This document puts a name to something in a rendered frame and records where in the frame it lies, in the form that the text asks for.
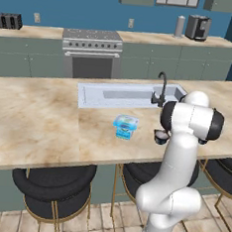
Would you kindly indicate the black toaster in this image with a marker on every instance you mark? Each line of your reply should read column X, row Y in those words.
column 10, row 20

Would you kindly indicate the grey sink basin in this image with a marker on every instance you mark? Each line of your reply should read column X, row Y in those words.
column 123, row 94

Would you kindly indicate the grey paper towel roll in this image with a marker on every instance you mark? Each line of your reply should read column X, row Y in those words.
column 180, row 26

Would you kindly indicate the black sink tap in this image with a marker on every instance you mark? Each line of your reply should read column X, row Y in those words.
column 162, row 92

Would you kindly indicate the blue yogurt container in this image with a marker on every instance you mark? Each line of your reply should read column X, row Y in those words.
column 125, row 126

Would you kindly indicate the black stool with gold legs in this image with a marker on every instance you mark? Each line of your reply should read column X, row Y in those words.
column 223, row 173
column 53, row 185
column 139, row 178

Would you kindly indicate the green lower cupboard run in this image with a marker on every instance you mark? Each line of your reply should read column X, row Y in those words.
column 26, row 58
column 179, row 62

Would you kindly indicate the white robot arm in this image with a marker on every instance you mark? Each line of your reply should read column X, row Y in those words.
column 180, row 160

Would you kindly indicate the black coffee machine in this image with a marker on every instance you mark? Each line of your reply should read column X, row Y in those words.
column 197, row 27

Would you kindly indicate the white wall outlet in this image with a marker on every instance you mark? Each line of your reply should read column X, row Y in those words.
column 37, row 17
column 131, row 23

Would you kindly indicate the small dark yogurt container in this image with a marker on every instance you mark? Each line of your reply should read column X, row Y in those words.
column 160, row 136

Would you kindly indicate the silver stove with oven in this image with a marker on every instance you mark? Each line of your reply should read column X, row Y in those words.
column 92, row 53

